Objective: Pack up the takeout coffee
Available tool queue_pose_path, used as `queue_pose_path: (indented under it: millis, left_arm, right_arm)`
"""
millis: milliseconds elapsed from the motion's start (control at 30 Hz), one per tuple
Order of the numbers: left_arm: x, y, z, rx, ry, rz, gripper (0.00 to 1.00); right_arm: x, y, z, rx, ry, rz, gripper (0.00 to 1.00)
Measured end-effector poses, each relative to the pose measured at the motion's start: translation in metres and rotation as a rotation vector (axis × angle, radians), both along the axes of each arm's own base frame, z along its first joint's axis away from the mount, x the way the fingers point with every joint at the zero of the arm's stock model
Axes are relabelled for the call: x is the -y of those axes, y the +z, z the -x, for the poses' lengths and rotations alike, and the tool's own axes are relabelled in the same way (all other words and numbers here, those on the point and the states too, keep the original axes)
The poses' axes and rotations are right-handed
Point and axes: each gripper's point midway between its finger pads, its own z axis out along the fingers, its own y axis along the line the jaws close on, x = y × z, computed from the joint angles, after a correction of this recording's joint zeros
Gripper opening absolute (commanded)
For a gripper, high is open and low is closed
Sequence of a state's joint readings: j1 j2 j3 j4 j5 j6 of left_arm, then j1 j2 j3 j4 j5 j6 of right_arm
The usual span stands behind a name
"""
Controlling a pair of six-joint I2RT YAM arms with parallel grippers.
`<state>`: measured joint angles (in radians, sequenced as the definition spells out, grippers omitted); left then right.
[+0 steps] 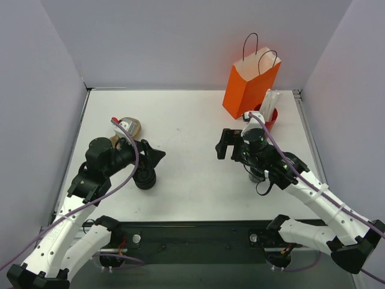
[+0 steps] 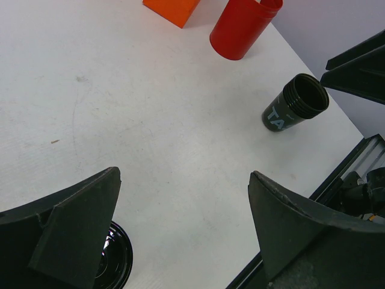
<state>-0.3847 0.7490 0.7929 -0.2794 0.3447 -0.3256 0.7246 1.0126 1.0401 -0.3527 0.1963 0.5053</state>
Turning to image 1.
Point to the stack of black lids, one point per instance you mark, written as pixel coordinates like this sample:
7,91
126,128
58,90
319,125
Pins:
144,179

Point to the white wrapped straws bundle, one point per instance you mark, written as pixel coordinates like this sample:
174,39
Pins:
272,97

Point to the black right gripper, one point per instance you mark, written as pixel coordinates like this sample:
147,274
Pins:
236,147

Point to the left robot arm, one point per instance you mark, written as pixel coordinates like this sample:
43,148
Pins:
57,258

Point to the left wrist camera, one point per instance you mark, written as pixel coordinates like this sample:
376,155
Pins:
129,127

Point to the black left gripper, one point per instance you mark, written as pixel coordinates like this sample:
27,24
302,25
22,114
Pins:
144,153

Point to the red cylindrical cup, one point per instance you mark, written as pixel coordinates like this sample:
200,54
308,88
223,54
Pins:
269,113

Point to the orange paper bag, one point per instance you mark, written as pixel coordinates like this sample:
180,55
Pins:
250,78

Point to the brown cardboard cup carrier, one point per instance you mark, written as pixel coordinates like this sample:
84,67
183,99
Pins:
115,139

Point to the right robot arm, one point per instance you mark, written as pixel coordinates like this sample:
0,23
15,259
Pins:
346,236

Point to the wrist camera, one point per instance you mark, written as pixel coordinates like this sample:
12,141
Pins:
129,127
253,119

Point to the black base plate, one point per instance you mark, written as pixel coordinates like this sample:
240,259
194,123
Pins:
200,242

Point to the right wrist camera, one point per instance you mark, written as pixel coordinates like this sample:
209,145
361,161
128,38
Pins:
253,119

